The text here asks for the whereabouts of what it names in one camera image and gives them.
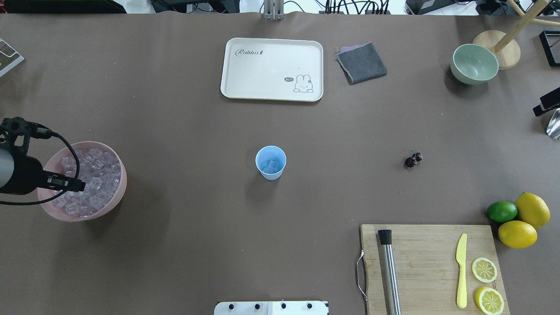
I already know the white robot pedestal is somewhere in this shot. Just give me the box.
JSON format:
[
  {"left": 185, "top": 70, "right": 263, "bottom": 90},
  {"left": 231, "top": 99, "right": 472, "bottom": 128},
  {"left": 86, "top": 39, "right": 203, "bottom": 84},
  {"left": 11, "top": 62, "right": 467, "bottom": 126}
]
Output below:
[{"left": 213, "top": 301, "right": 329, "bottom": 315}]

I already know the lemon slice one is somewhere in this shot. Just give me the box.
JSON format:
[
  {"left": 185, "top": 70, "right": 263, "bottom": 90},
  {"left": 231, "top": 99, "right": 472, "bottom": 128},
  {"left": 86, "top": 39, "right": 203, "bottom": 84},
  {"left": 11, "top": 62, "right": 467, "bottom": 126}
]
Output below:
[{"left": 471, "top": 257, "right": 498, "bottom": 284}]

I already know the yellow lemon lower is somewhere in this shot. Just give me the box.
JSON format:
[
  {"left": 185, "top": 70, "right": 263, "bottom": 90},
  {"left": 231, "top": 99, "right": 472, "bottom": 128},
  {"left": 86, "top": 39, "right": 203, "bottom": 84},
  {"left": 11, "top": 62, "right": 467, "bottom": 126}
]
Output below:
[{"left": 498, "top": 220, "right": 538, "bottom": 249}]

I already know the green lime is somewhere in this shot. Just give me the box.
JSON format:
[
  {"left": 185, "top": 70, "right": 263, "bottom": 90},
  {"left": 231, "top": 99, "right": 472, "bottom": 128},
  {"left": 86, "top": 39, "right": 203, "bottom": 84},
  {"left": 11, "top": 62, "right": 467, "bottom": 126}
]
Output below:
[{"left": 486, "top": 200, "right": 518, "bottom": 223}]

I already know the aluminium frame post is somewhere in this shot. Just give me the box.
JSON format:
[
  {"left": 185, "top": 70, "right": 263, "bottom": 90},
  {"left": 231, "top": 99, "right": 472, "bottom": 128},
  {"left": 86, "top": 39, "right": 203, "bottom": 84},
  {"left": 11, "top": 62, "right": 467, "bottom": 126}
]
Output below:
[{"left": 262, "top": 0, "right": 285, "bottom": 21}]

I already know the clear ice cube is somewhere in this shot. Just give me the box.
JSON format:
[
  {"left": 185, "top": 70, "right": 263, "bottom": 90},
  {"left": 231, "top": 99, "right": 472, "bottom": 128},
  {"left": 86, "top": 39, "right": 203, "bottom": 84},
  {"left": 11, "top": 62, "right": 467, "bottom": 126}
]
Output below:
[{"left": 262, "top": 160, "right": 280, "bottom": 174}]

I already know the yellow lemon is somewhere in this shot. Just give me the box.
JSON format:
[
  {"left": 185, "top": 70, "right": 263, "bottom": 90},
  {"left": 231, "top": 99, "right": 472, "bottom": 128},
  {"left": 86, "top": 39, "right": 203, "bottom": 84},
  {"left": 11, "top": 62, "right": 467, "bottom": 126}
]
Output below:
[
  {"left": 515, "top": 192, "right": 551, "bottom": 229},
  {"left": 498, "top": 220, "right": 538, "bottom": 249}
]

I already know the light blue plastic cup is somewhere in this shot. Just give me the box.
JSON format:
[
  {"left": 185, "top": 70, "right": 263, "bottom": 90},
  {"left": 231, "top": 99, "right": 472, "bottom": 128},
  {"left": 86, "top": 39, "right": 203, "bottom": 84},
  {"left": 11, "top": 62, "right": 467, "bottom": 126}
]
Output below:
[{"left": 255, "top": 145, "right": 287, "bottom": 181}]

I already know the mint green bowl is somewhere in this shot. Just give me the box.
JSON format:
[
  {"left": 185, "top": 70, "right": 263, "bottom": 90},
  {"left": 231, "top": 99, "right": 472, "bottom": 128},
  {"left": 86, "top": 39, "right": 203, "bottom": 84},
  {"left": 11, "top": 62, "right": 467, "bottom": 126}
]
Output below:
[{"left": 450, "top": 44, "right": 499, "bottom": 84}]

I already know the yellow plastic knife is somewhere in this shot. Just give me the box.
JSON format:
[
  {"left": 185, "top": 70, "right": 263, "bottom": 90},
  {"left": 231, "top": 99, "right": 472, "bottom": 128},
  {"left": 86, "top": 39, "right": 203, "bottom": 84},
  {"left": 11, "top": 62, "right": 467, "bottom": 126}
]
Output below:
[{"left": 455, "top": 233, "right": 468, "bottom": 309}]

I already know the grey folded cloth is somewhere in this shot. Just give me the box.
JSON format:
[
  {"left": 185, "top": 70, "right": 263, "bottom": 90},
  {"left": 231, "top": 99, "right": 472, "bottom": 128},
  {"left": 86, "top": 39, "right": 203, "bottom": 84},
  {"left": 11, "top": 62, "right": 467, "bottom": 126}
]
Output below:
[{"left": 336, "top": 42, "right": 388, "bottom": 84}]

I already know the dark cherries pair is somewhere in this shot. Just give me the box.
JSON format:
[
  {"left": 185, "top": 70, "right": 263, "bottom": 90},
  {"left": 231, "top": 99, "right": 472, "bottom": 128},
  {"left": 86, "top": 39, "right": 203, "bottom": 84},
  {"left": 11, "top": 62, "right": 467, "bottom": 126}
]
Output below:
[{"left": 403, "top": 150, "right": 424, "bottom": 168}]

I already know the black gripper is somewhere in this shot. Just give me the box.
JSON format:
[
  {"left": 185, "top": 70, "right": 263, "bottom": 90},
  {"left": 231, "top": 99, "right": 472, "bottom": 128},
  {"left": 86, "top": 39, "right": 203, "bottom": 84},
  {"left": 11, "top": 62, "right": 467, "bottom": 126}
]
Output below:
[{"left": 0, "top": 149, "right": 86, "bottom": 195}]

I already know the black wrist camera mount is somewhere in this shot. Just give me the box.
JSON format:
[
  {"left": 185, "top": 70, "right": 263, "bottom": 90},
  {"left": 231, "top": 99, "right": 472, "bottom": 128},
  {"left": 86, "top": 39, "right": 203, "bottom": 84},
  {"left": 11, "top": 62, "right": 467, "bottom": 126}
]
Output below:
[{"left": 0, "top": 116, "right": 54, "bottom": 155}]

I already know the metal ice scoop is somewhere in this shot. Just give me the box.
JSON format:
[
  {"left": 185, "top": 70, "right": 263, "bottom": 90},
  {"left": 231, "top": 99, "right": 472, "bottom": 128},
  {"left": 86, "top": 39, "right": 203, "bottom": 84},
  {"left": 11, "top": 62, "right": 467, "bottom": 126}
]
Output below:
[{"left": 546, "top": 108, "right": 560, "bottom": 140}]

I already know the pink bowl of ice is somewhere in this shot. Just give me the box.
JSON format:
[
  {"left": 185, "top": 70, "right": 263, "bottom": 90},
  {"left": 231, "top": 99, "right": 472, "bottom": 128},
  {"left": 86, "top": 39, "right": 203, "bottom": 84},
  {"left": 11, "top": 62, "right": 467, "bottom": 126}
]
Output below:
[{"left": 41, "top": 141, "right": 127, "bottom": 222}]

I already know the wooden cutting board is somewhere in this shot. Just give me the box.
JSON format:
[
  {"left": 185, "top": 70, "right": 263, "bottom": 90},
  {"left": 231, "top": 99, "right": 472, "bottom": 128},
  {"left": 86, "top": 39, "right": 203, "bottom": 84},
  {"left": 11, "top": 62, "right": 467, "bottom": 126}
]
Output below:
[{"left": 360, "top": 224, "right": 506, "bottom": 315}]

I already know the yellow lemon upper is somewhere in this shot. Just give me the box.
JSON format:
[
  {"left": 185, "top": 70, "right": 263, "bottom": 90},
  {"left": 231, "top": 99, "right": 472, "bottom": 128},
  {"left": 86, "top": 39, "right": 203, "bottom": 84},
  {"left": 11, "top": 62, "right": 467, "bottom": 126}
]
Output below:
[{"left": 515, "top": 192, "right": 551, "bottom": 229}]

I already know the lemon slice two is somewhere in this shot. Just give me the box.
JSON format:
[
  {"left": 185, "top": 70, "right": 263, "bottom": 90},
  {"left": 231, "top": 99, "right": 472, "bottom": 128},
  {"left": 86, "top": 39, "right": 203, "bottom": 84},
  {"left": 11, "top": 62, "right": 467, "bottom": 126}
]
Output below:
[{"left": 474, "top": 287, "right": 505, "bottom": 315}]

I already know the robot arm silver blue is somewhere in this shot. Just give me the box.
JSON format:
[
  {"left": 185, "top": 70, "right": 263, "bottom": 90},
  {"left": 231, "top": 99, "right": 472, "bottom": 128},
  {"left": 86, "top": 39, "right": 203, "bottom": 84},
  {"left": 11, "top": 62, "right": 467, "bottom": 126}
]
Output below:
[{"left": 0, "top": 149, "right": 85, "bottom": 195}]

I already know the wooden glass stand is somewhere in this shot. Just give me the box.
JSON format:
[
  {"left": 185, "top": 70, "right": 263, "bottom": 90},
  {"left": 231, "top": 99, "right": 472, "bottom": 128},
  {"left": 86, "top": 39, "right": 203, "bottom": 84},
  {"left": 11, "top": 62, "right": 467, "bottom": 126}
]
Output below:
[{"left": 472, "top": 0, "right": 559, "bottom": 70}]

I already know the cream rabbit tray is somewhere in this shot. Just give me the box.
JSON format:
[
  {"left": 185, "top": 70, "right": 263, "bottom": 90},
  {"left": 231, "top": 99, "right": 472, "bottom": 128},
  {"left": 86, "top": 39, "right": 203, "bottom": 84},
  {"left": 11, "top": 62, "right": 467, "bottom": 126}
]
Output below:
[{"left": 220, "top": 37, "right": 324, "bottom": 102}]

